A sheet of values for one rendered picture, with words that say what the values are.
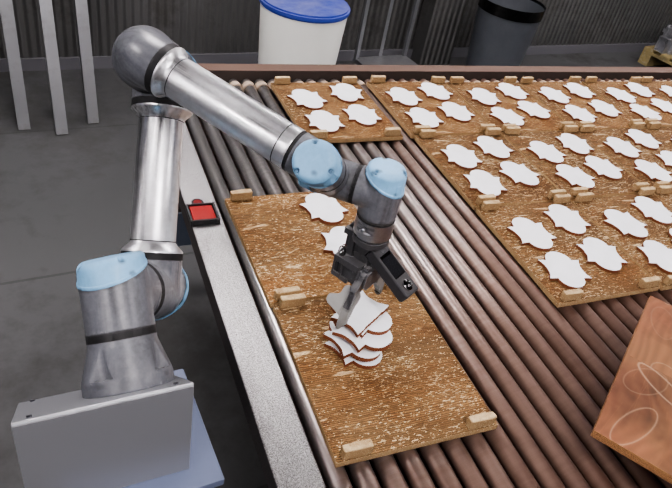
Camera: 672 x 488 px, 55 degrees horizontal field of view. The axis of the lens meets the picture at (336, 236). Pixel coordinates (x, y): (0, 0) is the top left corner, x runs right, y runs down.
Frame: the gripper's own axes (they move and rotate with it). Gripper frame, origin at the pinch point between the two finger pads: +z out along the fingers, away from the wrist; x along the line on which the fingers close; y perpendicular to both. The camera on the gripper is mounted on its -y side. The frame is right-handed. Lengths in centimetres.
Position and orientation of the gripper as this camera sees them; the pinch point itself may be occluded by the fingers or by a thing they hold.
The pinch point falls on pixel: (360, 313)
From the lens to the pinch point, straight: 136.2
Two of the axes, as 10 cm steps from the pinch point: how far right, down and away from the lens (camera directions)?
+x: -5.8, 4.1, -7.0
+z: -1.7, 7.8, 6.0
